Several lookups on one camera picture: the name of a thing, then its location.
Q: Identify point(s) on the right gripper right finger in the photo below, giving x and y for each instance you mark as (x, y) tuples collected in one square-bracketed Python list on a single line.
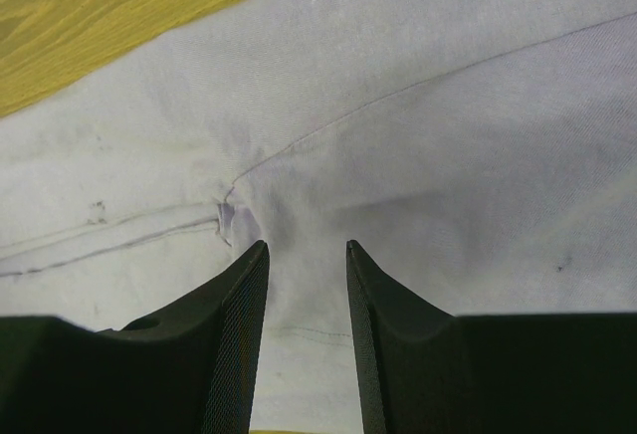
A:
[(421, 370)]

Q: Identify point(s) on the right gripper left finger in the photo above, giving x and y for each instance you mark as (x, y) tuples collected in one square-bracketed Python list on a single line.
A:
[(189, 367)]

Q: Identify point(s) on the purple t shirt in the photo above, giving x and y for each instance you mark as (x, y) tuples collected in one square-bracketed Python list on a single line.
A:
[(483, 152)]

